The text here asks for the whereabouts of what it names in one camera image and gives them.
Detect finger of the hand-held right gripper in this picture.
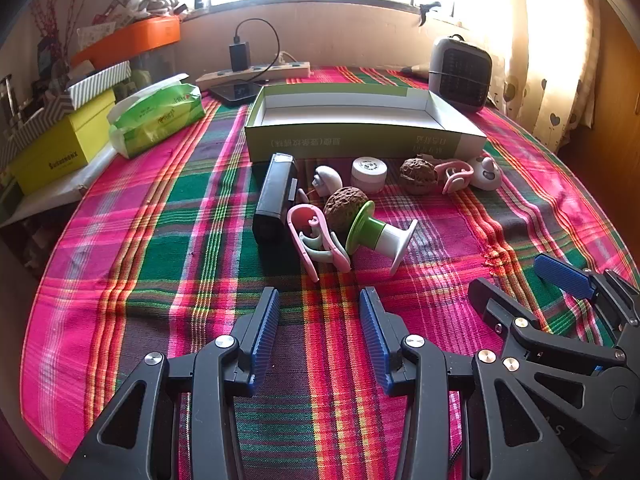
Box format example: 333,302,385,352
533,253,640,348
468,276,628,411

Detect black charger adapter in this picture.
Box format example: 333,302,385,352
229,35,251,73

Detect cream heart print curtain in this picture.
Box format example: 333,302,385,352
492,0,608,153

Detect white flat box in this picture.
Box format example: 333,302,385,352
0,160,108,228

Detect striped box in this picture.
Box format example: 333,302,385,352
0,61,132,171

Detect green and white cardboard box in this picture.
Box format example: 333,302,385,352
244,84,487,162

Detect pink and green clip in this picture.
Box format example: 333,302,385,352
287,203,351,283
434,160,473,195

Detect white round panda gadget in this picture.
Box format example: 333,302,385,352
467,156,503,191

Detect grey desktop heater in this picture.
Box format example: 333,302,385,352
427,35,495,113

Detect white knit gloves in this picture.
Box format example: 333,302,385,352
137,0,176,16

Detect yellow box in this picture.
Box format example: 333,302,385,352
9,91,117,196

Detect white power strip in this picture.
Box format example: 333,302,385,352
195,61,312,92

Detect white round jar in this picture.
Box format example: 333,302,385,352
350,157,388,192

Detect green tissue pack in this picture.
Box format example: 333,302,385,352
108,74,206,160

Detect pink green plaid tablecloth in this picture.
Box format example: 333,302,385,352
20,65,633,466

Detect red flower branches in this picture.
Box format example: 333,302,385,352
30,0,76,61

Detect orange box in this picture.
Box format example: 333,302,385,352
70,15,182,71

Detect black charger cable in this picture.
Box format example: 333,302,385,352
234,19,281,82

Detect black rectangular device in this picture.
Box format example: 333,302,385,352
252,154,300,244

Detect brown walnut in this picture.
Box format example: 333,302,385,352
324,186,370,233
400,157,438,195

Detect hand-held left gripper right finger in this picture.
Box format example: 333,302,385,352
359,286,583,480

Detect black smartphone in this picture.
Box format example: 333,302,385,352
209,80,266,107

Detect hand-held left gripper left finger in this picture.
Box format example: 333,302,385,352
62,286,282,480

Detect clear plastic container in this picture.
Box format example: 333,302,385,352
127,42,179,86

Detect green and white suction holder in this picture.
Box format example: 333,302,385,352
345,201,418,276

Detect small white mushroom gadget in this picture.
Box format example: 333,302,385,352
299,165,343,202

